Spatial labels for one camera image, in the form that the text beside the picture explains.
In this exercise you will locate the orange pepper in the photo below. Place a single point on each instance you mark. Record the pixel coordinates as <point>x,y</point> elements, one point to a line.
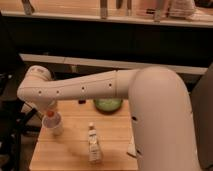
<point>50,113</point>

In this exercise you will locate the black equipment at left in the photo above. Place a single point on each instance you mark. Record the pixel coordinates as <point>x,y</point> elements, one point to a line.
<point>13,121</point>

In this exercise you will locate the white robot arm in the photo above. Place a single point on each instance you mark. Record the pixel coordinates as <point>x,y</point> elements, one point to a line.
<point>159,103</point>

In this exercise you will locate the green bowl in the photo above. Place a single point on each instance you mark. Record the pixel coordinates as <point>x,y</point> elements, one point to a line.
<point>107,105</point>

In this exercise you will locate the small condiment bottle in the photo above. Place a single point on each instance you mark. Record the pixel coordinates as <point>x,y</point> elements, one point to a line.
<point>95,154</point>

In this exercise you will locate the white ceramic cup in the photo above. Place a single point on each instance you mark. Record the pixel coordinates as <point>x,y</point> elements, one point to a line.
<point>53,124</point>

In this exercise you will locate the small dark red object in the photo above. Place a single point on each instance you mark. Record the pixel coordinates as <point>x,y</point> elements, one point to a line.
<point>81,101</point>

